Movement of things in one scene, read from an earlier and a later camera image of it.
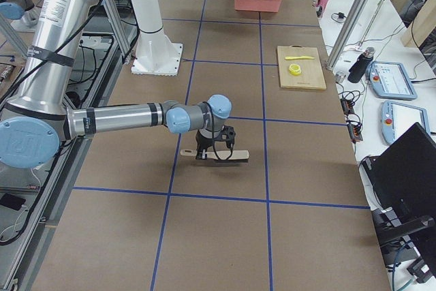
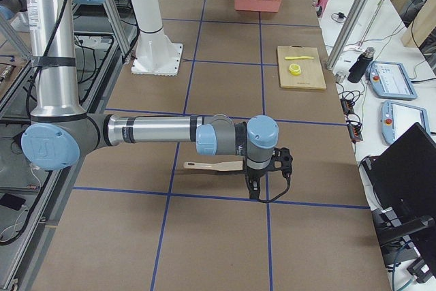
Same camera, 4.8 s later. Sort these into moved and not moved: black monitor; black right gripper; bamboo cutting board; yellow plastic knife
Moved: black right gripper
Not moved: black monitor; yellow plastic knife; bamboo cutting board
